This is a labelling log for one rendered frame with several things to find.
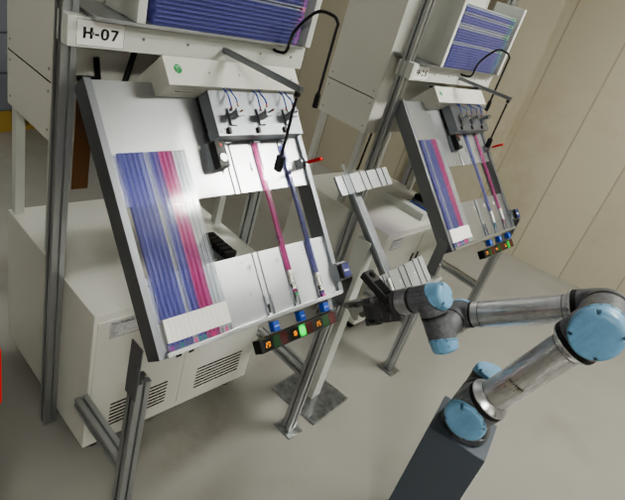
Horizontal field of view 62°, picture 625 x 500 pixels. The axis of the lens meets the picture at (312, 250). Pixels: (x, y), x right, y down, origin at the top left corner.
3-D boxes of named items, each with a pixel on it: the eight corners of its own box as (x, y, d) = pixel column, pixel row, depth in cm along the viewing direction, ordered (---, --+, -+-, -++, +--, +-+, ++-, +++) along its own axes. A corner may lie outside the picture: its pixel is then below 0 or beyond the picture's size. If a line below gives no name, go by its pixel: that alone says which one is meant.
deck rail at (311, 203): (330, 295, 179) (343, 292, 175) (326, 296, 178) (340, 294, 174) (277, 95, 180) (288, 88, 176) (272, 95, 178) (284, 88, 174)
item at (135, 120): (298, 187, 178) (308, 184, 175) (115, 212, 131) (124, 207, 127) (273, 95, 178) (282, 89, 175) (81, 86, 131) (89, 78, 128)
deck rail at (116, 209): (155, 359, 131) (167, 358, 126) (147, 362, 129) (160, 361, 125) (81, 87, 131) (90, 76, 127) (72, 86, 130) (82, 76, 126)
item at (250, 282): (331, 292, 176) (338, 290, 174) (158, 354, 129) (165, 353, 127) (316, 237, 176) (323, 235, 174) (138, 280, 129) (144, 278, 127)
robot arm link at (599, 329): (479, 424, 150) (647, 318, 118) (461, 452, 138) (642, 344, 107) (450, 391, 153) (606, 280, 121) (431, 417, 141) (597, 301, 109)
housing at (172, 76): (273, 108, 179) (301, 91, 169) (144, 105, 144) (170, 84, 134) (267, 85, 179) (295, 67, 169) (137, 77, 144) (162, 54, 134)
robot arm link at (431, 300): (444, 316, 134) (435, 285, 134) (410, 320, 142) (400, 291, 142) (458, 306, 140) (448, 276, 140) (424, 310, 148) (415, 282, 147)
